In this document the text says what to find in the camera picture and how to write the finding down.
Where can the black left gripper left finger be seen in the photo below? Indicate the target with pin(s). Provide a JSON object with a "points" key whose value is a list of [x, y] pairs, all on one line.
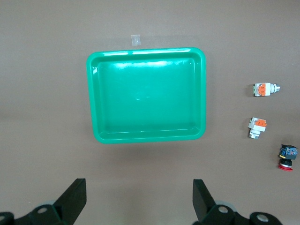
{"points": [[72, 199]]}

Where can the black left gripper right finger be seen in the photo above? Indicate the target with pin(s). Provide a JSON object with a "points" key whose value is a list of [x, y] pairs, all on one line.
{"points": [[201, 201]]}

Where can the white orange push button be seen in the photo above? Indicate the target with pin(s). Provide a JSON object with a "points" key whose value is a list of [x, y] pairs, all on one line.
{"points": [[256, 127], [262, 90]]}

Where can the red mushroom button blue body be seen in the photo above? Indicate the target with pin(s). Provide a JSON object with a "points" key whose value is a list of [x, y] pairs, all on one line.
{"points": [[288, 152]]}

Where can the brown table cover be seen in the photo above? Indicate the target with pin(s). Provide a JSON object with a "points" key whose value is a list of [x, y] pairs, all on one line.
{"points": [[47, 93]]}

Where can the green plastic tray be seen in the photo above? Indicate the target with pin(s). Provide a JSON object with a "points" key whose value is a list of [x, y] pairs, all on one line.
{"points": [[145, 98]]}

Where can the clear tape piece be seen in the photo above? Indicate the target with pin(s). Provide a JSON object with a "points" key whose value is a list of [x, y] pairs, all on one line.
{"points": [[136, 40]]}

